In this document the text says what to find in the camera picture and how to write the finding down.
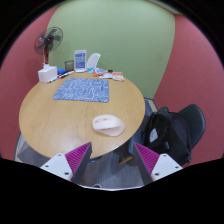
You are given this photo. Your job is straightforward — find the orange snack packet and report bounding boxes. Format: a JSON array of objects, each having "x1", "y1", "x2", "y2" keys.
[{"x1": 92, "y1": 67, "x2": 108, "y2": 78}]

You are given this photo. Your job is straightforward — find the black whiteboard marker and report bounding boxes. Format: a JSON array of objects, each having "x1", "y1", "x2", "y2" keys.
[{"x1": 58, "y1": 70, "x2": 75, "y2": 80}]

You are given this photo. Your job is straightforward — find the pale pink computer mouse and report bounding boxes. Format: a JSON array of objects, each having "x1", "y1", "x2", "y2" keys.
[{"x1": 91, "y1": 114, "x2": 126, "y2": 138}]

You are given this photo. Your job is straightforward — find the black standing fan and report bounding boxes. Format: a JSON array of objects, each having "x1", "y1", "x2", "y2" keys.
[{"x1": 33, "y1": 26, "x2": 64, "y2": 68}]

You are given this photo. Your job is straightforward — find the blue patterned mouse pad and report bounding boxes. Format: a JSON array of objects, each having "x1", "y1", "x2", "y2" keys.
[{"x1": 52, "y1": 77, "x2": 110, "y2": 104}]

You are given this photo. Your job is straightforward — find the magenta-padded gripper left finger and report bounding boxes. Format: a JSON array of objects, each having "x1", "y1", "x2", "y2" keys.
[{"x1": 39, "y1": 141, "x2": 93, "y2": 185}]

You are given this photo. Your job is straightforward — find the red-capped whiteboard marker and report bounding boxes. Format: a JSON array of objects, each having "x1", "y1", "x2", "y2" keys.
[{"x1": 47, "y1": 75, "x2": 60, "y2": 84}]

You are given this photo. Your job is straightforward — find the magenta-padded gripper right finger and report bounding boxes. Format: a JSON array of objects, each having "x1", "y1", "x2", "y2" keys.
[{"x1": 133, "y1": 142, "x2": 184, "y2": 186}]

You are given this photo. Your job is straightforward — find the white sign stand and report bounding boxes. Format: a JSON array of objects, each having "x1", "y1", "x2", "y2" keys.
[{"x1": 73, "y1": 49, "x2": 88, "y2": 73}]

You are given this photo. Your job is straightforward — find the red and white snack packet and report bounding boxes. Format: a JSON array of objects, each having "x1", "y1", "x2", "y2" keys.
[{"x1": 111, "y1": 71, "x2": 125, "y2": 82}]

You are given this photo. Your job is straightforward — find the white tissue box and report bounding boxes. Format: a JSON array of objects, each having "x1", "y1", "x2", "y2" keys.
[{"x1": 37, "y1": 63, "x2": 58, "y2": 84}]

